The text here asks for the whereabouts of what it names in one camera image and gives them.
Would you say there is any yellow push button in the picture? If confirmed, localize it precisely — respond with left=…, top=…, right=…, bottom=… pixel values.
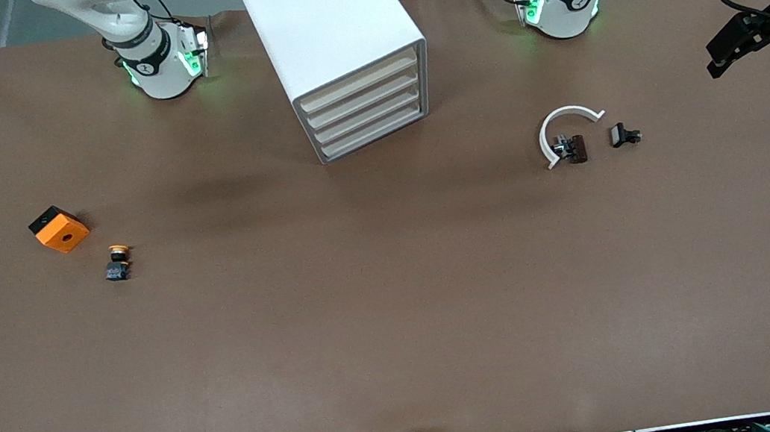
left=101, top=241, right=137, bottom=284

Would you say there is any orange and black box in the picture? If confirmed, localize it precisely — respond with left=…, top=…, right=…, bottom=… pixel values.
left=25, top=201, right=93, bottom=259

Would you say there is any small black clip part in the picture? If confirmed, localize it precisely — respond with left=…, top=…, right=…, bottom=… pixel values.
left=607, top=120, right=645, bottom=150

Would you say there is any brown electrical component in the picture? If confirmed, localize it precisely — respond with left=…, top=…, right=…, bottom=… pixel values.
left=552, top=132, right=590, bottom=168

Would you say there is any white curved plastic part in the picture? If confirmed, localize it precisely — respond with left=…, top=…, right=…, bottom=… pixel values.
left=535, top=100, right=613, bottom=172

